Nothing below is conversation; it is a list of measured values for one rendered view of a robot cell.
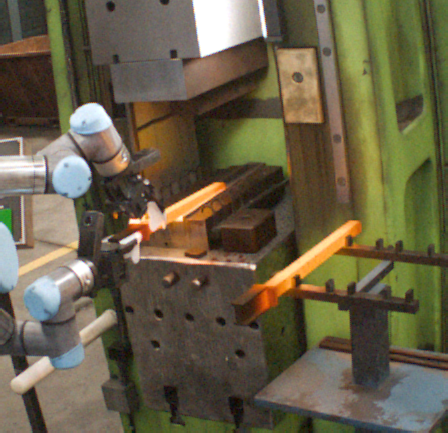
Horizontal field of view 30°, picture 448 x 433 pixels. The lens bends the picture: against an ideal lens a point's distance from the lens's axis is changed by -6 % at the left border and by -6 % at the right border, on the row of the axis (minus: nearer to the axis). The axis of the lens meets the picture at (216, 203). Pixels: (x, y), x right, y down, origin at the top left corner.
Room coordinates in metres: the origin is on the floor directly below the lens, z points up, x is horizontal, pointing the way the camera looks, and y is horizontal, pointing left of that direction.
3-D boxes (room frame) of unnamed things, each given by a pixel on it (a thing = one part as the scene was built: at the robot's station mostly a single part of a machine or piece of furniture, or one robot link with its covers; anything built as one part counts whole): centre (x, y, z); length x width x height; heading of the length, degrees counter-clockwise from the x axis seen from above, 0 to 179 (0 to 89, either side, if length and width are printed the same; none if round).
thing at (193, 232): (2.10, 0.01, 0.96); 0.42 x 0.20 x 0.09; 149
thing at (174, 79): (2.10, 0.01, 1.32); 0.42 x 0.20 x 0.10; 149
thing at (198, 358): (2.08, -0.04, 0.69); 0.56 x 0.38 x 0.45; 149
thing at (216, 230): (2.01, -0.07, 0.95); 0.34 x 0.03 x 0.03; 149
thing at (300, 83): (1.87, -0.22, 1.27); 0.09 x 0.02 x 0.17; 59
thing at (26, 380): (2.03, 0.46, 0.62); 0.44 x 0.05 x 0.05; 149
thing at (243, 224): (1.88, -0.07, 0.95); 0.12 x 0.08 x 0.06; 149
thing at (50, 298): (1.51, 0.34, 1.00); 0.11 x 0.08 x 0.09; 149
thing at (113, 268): (1.65, 0.26, 0.99); 0.12 x 0.08 x 0.09; 149
